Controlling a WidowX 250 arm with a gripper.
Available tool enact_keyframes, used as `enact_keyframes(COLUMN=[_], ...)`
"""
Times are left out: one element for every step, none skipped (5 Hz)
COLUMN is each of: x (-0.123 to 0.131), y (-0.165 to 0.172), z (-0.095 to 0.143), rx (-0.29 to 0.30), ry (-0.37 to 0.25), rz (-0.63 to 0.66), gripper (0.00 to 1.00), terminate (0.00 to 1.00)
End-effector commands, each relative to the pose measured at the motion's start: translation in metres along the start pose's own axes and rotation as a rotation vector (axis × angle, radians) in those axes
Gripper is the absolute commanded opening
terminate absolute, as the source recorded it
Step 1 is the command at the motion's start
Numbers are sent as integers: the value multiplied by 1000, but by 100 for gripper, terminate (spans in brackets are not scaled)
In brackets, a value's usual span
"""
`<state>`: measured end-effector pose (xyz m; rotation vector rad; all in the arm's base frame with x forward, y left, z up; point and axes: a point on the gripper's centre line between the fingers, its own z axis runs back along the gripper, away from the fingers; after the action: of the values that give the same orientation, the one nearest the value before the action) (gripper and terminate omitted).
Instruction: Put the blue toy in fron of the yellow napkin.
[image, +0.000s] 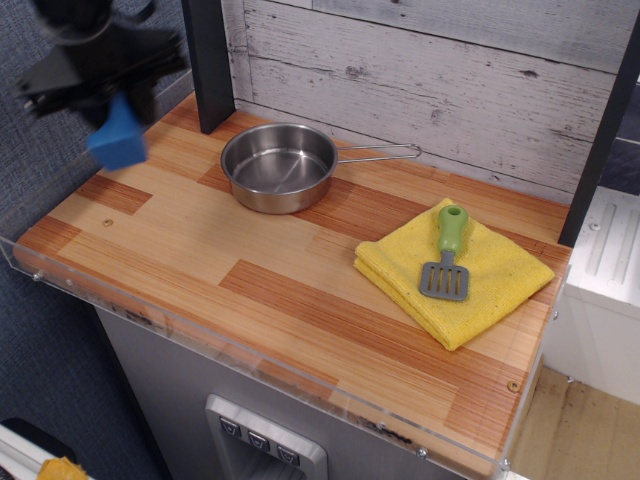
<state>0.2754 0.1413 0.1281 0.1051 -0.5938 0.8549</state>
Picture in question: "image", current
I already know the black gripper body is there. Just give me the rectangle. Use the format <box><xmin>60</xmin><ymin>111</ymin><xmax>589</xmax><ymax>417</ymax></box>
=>
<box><xmin>14</xmin><ymin>1</ymin><xmax>187</xmax><ymax>118</ymax></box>

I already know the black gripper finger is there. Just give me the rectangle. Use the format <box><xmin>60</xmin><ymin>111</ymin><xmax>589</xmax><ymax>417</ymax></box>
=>
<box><xmin>123</xmin><ymin>76</ymin><xmax>157</xmax><ymax>125</ymax></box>

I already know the blue arch toy block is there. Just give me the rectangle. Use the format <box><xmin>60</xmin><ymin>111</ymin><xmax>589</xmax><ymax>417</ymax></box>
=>
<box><xmin>87</xmin><ymin>92</ymin><xmax>147</xmax><ymax>171</ymax></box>

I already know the grey toy cabinet front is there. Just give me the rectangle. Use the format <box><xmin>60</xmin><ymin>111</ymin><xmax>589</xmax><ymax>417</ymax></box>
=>
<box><xmin>97</xmin><ymin>309</ymin><xmax>458</xmax><ymax>479</ymax></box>

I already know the stainless steel pan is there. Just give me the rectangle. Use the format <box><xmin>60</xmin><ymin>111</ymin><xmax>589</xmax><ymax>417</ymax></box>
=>
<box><xmin>220</xmin><ymin>123</ymin><xmax>422</xmax><ymax>215</ymax></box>

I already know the silver button panel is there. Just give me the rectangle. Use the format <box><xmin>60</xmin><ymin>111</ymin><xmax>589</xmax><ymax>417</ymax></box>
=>
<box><xmin>206</xmin><ymin>394</ymin><xmax>329</xmax><ymax>479</ymax></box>

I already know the yellow object bottom left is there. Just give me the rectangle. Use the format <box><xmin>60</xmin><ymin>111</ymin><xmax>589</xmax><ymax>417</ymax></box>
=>
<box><xmin>36</xmin><ymin>457</ymin><xmax>88</xmax><ymax>480</ymax></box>

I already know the white plastic box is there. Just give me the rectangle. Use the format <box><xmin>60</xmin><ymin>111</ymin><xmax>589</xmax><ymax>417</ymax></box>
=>
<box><xmin>543</xmin><ymin>187</ymin><xmax>639</xmax><ymax>404</ymax></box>

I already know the dark grey left post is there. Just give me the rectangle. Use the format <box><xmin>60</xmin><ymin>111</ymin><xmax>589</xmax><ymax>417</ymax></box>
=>
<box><xmin>181</xmin><ymin>0</ymin><xmax>235</xmax><ymax>134</ymax></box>

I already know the dark grey post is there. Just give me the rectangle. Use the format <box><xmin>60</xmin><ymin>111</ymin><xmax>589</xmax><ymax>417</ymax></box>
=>
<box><xmin>558</xmin><ymin>15</ymin><xmax>639</xmax><ymax>247</ymax></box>
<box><xmin>181</xmin><ymin>0</ymin><xmax>235</xmax><ymax>134</ymax></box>

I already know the clear acrylic guard rail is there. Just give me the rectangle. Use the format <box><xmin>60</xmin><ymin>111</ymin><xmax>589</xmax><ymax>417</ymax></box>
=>
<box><xmin>0</xmin><ymin>69</ymin><xmax>573</xmax><ymax>480</ymax></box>

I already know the green handled grey spatula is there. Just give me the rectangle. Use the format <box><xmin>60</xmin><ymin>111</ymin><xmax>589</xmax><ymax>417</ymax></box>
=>
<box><xmin>419</xmin><ymin>205</ymin><xmax>470</xmax><ymax>301</ymax></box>

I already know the dark grey right post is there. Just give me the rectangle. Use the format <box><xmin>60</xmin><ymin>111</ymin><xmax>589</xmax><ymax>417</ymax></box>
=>
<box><xmin>558</xmin><ymin>15</ymin><xmax>639</xmax><ymax>247</ymax></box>

